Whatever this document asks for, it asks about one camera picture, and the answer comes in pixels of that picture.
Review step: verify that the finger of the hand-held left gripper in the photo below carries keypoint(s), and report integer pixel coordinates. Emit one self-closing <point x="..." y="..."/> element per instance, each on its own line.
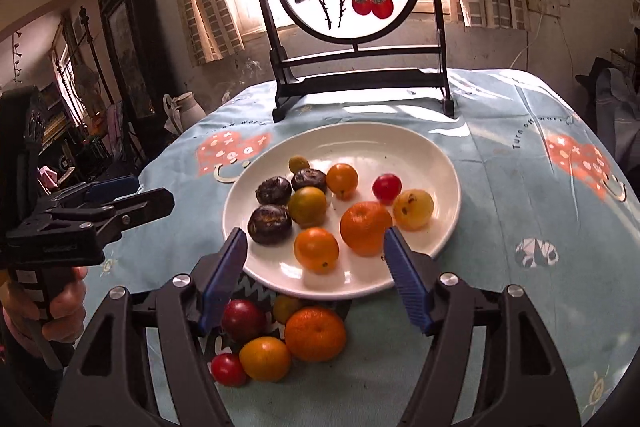
<point x="145" y="203"/>
<point x="112" y="188"/>

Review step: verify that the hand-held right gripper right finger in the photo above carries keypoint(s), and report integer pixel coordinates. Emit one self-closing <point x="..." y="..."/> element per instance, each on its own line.
<point x="407" y="282"/>

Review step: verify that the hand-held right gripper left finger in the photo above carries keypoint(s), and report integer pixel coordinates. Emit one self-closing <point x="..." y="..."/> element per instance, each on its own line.
<point x="222" y="279"/>

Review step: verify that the deep orange tangerine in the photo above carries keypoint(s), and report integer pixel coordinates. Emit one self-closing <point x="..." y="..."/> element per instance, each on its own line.
<point x="364" y="227"/>
<point x="315" y="333"/>

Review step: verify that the dark brown wrinkled fruit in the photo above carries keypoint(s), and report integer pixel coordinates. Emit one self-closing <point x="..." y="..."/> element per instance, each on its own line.
<point x="309" y="180"/>
<point x="270" y="224"/>
<point x="274" y="190"/>

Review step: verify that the spotted yellow plum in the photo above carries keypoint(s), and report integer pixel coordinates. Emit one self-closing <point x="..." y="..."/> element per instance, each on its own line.
<point x="412" y="209"/>

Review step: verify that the red cherry tomato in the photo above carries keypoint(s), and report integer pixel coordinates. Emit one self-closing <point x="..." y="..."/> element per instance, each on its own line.
<point x="387" y="188"/>
<point x="228" y="369"/>

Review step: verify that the smooth yellow-orange orange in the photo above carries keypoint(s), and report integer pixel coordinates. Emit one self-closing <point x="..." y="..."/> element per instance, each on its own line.
<point x="342" y="179"/>
<point x="316" y="249"/>
<point x="264" y="358"/>

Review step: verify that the greenish yellow orange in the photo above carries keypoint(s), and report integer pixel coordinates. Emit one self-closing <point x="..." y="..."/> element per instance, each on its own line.
<point x="307" y="206"/>

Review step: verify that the white ceramic plate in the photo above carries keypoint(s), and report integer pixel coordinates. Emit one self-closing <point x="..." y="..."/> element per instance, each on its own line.
<point x="415" y="167"/>

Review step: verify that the small yellow-green fruit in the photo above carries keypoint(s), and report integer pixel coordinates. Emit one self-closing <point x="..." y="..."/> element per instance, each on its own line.
<point x="299" y="164"/>

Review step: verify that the person's left hand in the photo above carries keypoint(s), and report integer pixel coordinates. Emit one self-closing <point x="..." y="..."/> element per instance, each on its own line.
<point x="67" y="307"/>

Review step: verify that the dark red plum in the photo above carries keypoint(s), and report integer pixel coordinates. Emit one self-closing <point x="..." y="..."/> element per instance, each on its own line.
<point x="243" y="320"/>

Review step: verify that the small yellow fruit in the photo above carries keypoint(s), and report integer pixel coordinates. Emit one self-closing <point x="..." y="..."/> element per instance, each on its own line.
<point x="285" y="306"/>

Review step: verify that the red cherry tomato on table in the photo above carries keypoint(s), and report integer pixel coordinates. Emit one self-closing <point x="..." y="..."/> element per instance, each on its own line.
<point x="228" y="369"/>

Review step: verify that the light blue printed tablecloth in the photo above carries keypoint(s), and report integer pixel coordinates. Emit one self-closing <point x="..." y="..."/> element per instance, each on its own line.
<point x="500" y="257"/>

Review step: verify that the white pitcher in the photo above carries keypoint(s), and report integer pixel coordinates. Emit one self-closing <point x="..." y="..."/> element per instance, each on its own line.
<point x="192" y="107"/>

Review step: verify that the dark wooden cabinet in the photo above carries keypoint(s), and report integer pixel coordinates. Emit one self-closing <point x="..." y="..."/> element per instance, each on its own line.
<point x="130" y="47"/>

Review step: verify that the pile of grey-blue clothes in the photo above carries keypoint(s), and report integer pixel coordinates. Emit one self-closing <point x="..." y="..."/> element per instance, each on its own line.
<point x="617" y="107"/>

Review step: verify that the white wall socket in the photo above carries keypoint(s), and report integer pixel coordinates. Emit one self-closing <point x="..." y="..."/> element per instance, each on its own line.
<point x="544" y="3"/>

